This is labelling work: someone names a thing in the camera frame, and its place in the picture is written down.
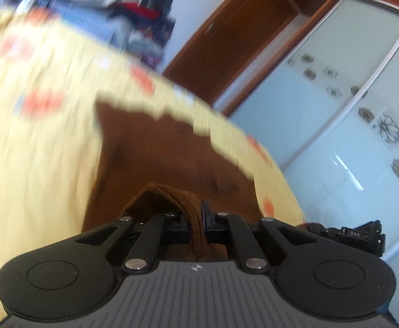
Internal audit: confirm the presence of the yellow patterned bed quilt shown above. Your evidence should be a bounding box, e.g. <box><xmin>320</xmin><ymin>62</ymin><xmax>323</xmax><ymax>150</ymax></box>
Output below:
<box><xmin>0</xmin><ymin>9</ymin><xmax>304</xmax><ymax>321</ymax></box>

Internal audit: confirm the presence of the brown wooden door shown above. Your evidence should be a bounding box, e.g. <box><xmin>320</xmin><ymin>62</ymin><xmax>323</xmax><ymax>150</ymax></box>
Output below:
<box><xmin>162</xmin><ymin>0</ymin><xmax>298</xmax><ymax>104</ymax></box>

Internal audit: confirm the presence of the brown knit sweater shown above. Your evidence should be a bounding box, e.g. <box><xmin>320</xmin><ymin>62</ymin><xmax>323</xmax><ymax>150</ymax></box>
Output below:
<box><xmin>82</xmin><ymin>101</ymin><xmax>262</xmax><ymax>261</ymax></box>

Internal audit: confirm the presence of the glass sliding wardrobe door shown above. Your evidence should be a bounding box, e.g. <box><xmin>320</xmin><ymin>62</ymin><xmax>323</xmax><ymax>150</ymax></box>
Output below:
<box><xmin>231</xmin><ymin>0</ymin><xmax>399</xmax><ymax>322</ymax></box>

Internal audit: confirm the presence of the blue quilted blanket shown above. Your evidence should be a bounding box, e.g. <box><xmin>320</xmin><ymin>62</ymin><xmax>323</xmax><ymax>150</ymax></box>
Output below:
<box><xmin>0</xmin><ymin>0</ymin><xmax>131</xmax><ymax>50</ymax></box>

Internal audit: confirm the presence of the pile of clothes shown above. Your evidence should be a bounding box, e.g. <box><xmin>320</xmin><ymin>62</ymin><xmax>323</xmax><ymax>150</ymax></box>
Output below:
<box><xmin>34</xmin><ymin>0</ymin><xmax>177</xmax><ymax>71</ymax></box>

